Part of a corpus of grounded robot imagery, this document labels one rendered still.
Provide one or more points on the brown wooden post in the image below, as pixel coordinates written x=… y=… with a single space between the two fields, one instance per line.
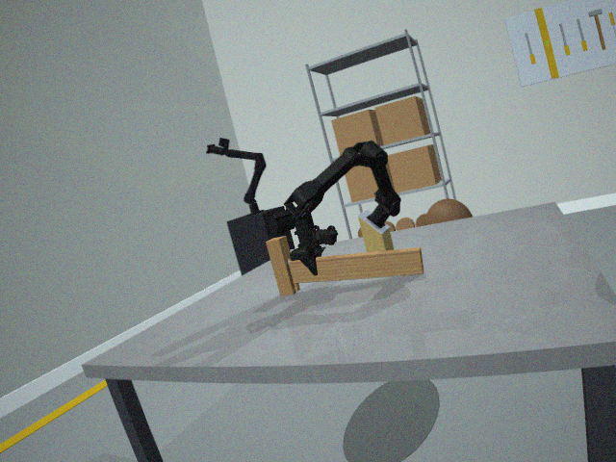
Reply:
x=279 y=253

